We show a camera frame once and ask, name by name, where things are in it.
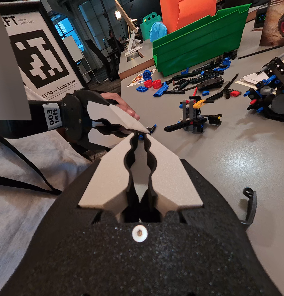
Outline green plastic bin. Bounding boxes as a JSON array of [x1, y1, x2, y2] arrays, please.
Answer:
[[152, 3, 252, 77]]

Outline colourful sticker sheet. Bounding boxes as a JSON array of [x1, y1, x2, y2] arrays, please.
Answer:
[[127, 69, 156, 88]]

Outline lego instruction booklet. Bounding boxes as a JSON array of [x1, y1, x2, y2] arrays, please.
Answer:
[[235, 58, 284, 89]]

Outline pile of loose lego pieces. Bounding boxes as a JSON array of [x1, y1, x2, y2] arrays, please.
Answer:
[[136, 50, 243, 99]]

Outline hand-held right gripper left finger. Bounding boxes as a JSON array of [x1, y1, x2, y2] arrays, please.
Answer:
[[78, 132, 136, 223]]

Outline long black lego axle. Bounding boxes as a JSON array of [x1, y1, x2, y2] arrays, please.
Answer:
[[237, 45, 284, 60]]

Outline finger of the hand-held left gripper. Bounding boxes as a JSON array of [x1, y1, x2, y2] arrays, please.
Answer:
[[86, 102, 150, 135], [88, 125, 133, 152]]

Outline person's left hand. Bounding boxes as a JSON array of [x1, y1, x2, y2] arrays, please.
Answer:
[[99, 92, 140, 121]]

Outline white sign with square marker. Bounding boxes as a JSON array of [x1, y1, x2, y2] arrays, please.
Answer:
[[0, 0, 90, 102]]

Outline lego set box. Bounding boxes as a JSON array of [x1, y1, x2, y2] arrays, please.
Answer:
[[259, 0, 284, 47]]

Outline small black blue lego connector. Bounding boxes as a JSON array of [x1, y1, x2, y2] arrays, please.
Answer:
[[136, 124, 157, 141]]

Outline blue plastic bag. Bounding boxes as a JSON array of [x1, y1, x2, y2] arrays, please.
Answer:
[[149, 22, 168, 43]]

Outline orange plastic bin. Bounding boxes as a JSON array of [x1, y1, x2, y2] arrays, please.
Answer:
[[160, 0, 217, 34]]

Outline white board on stand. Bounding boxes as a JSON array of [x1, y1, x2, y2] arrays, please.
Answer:
[[62, 36, 101, 84]]

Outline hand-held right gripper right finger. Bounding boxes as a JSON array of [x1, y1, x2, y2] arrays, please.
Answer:
[[144, 134, 204, 218]]

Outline person's grey shirt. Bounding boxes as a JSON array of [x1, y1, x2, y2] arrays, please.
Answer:
[[0, 86, 103, 287]]

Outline black strap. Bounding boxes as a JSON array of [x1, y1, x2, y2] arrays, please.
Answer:
[[0, 175, 62, 195], [0, 132, 62, 195]]

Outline small black device green display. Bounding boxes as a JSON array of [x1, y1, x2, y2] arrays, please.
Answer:
[[254, 6, 268, 29]]

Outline green handled bag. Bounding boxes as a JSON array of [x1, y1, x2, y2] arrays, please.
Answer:
[[139, 14, 162, 41]]

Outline grey yellow lego sub-assembly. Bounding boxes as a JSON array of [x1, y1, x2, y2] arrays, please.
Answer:
[[164, 96, 222, 133]]

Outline black blue lego chassis assembly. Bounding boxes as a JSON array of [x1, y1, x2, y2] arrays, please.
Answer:
[[245, 53, 284, 123]]

